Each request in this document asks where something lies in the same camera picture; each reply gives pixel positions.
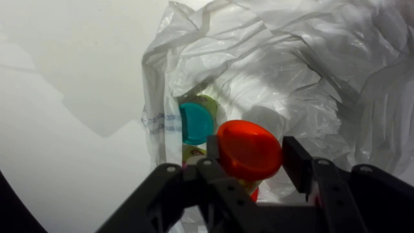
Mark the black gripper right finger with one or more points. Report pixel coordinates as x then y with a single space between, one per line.
370 202

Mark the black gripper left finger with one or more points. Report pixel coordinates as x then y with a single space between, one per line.
172 198

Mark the white plastic bag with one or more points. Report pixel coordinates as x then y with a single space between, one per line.
302 78

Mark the teal lid dough cup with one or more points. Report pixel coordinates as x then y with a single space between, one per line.
196 125

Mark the green lid dough cup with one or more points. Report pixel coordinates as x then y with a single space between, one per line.
208 101

